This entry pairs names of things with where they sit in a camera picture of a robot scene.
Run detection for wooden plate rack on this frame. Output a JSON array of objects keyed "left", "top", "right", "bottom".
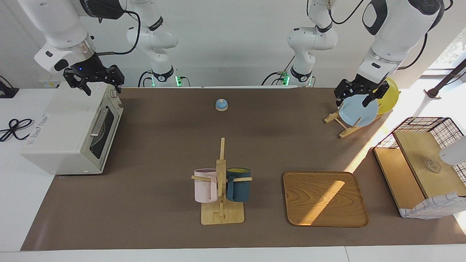
[{"left": 324, "top": 104, "right": 383, "bottom": 139}]

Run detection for brown table mat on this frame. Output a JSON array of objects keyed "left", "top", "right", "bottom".
[{"left": 21, "top": 87, "right": 466, "bottom": 251}]

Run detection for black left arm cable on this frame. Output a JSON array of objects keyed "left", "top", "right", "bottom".
[{"left": 397, "top": 33, "right": 429, "bottom": 70}]

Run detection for narrow light wooden board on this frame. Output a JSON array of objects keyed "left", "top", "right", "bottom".
[{"left": 374, "top": 147, "right": 426, "bottom": 210}]

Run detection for pink mug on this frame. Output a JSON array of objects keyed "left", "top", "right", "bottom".
[{"left": 194, "top": 168, "right": 219, "bottom": 203}]

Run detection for wooden mug rack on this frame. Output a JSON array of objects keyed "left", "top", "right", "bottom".
[{"left": 191, "top": 138, "right": 253, "bottom": 225}]

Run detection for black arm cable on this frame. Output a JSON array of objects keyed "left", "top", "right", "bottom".
[
  {"left": 397, "top": 33, "right": 429, "bottom": 70},
  {"left": 95, "top": 9, "right": 141, "bottom": 56}
]

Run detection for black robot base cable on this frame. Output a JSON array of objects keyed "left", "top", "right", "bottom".
[
  {"left": 138, "top": 71, "right": 153, "bottom": 88},
  {"left": 261, "top": 72, "right": 288, "bottom": 86}
]

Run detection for white toaster oven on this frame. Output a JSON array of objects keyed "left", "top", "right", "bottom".
[{"left": 20, "top": 81, "right": 124, "bottom": 175}]

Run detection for black stand pole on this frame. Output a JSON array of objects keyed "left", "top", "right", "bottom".
[{"left": 424, "top": 58, "right": 466, "bottom": 99}]

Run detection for white power strip box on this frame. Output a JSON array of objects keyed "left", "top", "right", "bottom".
[{"left": 38, "top": 75, "right": 66, "bottom": 89}]

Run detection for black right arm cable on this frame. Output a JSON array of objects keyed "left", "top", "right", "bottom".
[{"left": 95, "top": 9, "right": 141, "bottom": 56}]

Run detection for dark teal mug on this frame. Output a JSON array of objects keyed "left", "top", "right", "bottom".
[{"left": 226, "top": 168, "right": 251, "bottom": 203}]

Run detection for light blue plate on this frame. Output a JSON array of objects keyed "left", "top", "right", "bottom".
[{"left": 338, "top": 93, "right": 379, "bottom": 127}]

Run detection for white cylindrical object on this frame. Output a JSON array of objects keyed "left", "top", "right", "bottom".
[{"left": 439, "top": 135, "right": 466, "bottom": 166}]

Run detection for black wire basket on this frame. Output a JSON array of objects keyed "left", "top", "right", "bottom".
[{"left": 373, "top": 117, "right": 466, "bottom": 175}]

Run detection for small clear glass piece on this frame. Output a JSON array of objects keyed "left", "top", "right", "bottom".
[{"left": 424, "top": 158, "right": 442, "bottom": 173}]

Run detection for yellow plate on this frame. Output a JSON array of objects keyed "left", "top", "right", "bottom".
[{"left": 371, "top": 77, "right": 400, "bottom": 115}]

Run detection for brown wooden tray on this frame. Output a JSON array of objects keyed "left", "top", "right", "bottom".
[{"left": 283, "top": 171, "right": 369, "bottom": 227}]

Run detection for wide light wooden board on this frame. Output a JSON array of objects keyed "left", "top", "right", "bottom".
[{"left": 393, "top": 130, "right": 466, "bottom": 199}]

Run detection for white checked cloth liner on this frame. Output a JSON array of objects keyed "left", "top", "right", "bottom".
[{"left": 399, "top": 192, "right": 466, "bottom": 219}]

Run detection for coiled black cable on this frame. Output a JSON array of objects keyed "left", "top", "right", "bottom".
[{"left": 0, "top": 118, "right": 34, "bottom": 142}]

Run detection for black clamp mount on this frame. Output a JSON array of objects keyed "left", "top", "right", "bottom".
[{"left": 0, "top": 75, "right": 19, "bottom": 99}]

